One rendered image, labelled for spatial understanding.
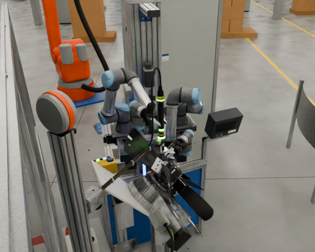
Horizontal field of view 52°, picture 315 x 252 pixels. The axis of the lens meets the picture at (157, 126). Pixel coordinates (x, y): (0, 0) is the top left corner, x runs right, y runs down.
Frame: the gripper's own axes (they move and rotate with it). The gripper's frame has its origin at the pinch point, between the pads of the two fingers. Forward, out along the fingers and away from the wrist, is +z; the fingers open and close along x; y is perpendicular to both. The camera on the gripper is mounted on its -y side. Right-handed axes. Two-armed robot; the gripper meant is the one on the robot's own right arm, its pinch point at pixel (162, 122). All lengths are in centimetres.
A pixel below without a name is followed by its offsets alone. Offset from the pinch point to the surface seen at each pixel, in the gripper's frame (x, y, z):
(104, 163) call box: 23, 43, -40
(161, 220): 25, 35, 35
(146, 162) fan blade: 13.8, 20.8, 3.5
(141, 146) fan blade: 13.2, 13.1, -2.6
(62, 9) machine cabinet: -277, 94, -1057
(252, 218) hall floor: -114, 150, -12
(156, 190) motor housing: 14.0, 34.9, 13.4
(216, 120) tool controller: -63, 27, -21
